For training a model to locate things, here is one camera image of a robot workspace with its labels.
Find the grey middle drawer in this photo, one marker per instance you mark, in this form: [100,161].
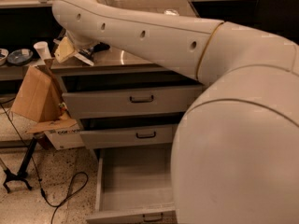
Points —
[128,137]

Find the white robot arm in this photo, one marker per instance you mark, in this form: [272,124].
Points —
[235,155]

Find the grey drawer cabinet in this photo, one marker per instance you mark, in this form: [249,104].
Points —
[117,69]

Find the small bowl at left edge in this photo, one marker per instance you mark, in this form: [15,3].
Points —
[3,56]

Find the grey bottom drawer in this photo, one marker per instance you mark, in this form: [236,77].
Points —
[134,186]

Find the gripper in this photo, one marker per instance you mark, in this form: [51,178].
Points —
[77,41]

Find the white paper cup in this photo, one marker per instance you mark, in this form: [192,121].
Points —
[42,49]

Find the black tripod stand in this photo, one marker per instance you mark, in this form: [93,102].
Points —
[21,175]

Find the dark blue plate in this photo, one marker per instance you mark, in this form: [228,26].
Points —
[20,57]

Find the black office chair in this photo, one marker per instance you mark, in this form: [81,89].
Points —
[280,17]

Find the white cardboard box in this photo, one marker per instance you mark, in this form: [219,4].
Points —
[63,134]

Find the grey top drawer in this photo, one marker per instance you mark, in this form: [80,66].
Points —
[133,102]

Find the blue chip bag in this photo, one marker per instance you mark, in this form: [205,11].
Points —
[86,55]

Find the grey drawer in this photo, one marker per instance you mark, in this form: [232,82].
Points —
[133,102]
[134,186]
[128,137]

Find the brown paper bag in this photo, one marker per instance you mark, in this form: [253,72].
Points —
[39,97]

